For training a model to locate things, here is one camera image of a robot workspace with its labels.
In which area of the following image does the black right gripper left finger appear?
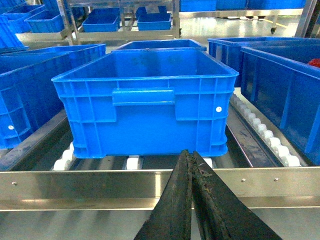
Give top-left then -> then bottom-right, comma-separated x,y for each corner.
134,150 -> 192,240

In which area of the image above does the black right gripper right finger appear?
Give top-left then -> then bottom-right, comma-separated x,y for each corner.
191,151 -> 281,240

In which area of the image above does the steel roller shelf rack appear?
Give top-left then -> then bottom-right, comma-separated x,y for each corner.
0,99 -> 320,212

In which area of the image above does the blue plastic bin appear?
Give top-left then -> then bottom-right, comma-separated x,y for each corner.
52,49 -> 238,159
0,44 -> 107,149
240,44 -> 320,165
116,39 -> 207,52

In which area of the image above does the blue bin far rack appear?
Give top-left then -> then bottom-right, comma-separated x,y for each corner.
135,5 -> 172,31
25,10 -> 65,33
82,8 -> 121,33

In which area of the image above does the blue plastic bin behind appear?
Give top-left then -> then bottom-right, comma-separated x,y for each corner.
116,39 -> 207,52

